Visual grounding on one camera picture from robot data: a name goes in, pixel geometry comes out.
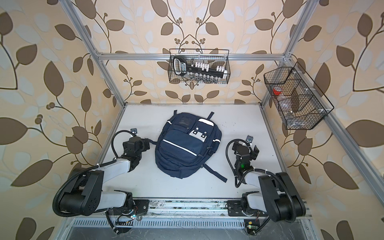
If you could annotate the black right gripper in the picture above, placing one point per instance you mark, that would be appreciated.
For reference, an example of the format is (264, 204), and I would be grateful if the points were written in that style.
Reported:
(254, 155)

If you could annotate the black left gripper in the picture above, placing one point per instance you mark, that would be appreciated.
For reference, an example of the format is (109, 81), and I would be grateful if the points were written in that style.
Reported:
(144, 145)

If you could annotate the navy blue student backpack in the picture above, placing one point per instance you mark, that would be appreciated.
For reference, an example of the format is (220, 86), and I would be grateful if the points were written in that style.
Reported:
(186, 143)

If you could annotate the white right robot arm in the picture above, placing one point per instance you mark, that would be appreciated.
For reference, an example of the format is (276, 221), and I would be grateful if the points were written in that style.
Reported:
(276, 195)

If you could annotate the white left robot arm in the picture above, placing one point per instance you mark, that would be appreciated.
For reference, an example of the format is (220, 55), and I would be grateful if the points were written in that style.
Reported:
(82, 193)

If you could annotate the red capped clear bottle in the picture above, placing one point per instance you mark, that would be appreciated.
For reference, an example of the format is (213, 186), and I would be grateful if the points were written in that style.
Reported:
(278, 92)

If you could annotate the black socket wrench set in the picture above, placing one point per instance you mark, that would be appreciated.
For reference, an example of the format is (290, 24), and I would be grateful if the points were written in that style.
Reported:
(189, 67)

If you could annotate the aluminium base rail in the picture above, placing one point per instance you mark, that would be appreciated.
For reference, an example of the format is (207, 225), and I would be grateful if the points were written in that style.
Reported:
(186, 208)

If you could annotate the black wire basket right wall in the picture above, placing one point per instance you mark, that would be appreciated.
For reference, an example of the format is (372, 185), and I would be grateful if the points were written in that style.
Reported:
(295, 96)

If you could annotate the black wire basket wall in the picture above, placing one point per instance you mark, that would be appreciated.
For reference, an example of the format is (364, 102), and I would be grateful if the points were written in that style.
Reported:
(199, 54)
(295, 96)

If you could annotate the aluminium cage frame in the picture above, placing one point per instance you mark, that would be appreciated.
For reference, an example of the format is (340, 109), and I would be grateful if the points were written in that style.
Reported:
(340, 44)

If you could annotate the black wire basket back wall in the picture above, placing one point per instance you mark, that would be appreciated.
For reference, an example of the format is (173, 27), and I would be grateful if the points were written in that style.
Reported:
(199, 54)

